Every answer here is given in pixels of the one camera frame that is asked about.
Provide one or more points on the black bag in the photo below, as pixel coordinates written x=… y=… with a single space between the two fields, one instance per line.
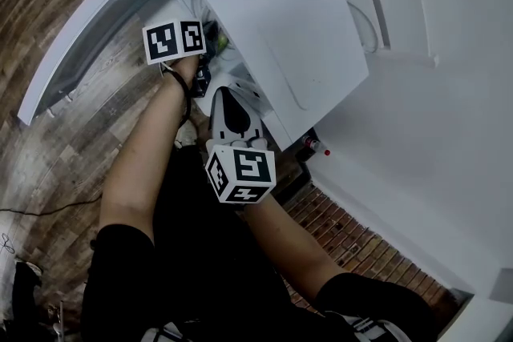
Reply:
x=25 y=288

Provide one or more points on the red capped bottle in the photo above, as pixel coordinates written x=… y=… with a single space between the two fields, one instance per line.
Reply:
x=312 y=144

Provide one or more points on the green vegetable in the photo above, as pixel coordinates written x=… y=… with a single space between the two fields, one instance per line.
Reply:
x=221 y=43

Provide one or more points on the person's white shoe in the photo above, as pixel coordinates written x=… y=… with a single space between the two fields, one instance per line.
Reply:
x=186 y=135

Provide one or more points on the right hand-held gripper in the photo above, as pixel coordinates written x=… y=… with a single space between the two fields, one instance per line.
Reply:
x=248 y=168

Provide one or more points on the person's right forearm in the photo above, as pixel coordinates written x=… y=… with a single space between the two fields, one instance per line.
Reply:
x=288 y=240

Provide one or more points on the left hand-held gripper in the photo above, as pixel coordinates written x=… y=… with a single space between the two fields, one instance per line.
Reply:
x=161 y=41

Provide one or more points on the white refrigerator door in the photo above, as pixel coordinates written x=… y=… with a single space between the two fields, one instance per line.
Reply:
x=84 y=36

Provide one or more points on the person's black clothing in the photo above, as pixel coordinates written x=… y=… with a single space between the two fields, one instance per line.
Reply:
x=208 y=272

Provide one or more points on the person's right hand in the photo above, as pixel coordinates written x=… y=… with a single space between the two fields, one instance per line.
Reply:
x=249 y=143

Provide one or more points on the white refrigerator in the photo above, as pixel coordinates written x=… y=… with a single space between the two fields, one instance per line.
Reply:
x=276 y=12

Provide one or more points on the person's left forearm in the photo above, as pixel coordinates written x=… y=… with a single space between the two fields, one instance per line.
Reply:
x=140 y=156

